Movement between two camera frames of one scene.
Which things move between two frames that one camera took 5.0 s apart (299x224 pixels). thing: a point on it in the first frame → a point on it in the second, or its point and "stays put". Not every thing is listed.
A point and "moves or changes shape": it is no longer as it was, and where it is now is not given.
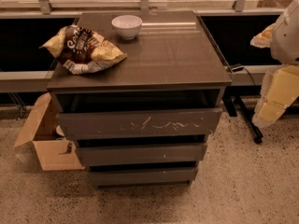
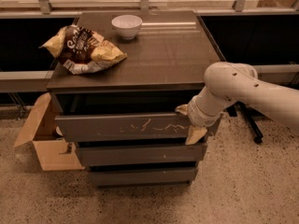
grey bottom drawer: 140,176 stays put
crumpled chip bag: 82,49 stays put
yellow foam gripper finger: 264,37 → 183,108
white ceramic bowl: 127,25 stays put
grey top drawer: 139,124 moves or changes shape
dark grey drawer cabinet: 147,119 stays put
